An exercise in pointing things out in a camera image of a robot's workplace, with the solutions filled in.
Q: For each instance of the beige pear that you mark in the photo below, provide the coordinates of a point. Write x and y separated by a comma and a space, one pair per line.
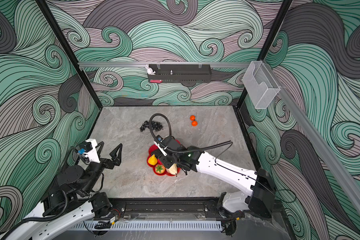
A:
172, 170

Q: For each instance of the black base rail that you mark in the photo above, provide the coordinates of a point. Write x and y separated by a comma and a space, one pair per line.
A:
207, 206

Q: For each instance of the black wall shelf tray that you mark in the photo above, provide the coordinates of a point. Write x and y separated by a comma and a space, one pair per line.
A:
186, 74

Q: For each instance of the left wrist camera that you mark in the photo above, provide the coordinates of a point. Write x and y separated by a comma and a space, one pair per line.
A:
87, 152

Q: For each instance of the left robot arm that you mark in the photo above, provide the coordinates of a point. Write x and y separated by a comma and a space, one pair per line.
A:
72, 199

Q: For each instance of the clear plastic wall bin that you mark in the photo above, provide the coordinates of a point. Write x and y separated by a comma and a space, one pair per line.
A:
261, 84

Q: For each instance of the black grape bunch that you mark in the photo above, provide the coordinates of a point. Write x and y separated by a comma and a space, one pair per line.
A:
155, 126

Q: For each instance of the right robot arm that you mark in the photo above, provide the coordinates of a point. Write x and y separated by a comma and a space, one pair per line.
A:
256, 193

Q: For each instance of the red flower-shaped fruit bowl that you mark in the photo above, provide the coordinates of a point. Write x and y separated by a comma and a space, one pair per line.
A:
153, 150

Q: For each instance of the red strawberry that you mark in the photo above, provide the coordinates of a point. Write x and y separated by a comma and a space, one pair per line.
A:
160, 169

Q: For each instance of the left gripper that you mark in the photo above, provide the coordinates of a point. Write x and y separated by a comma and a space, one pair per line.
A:
117, 160

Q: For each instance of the white slotted cable duct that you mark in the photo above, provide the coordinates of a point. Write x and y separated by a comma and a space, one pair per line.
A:
153, 226

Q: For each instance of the white figurine on shelf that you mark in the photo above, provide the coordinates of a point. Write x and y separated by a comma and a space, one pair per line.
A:
150, 71

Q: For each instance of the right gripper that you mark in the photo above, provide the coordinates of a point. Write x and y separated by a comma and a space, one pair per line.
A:
163, 158

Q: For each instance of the small yellow lemon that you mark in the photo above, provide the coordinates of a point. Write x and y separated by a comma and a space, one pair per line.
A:
152, 160

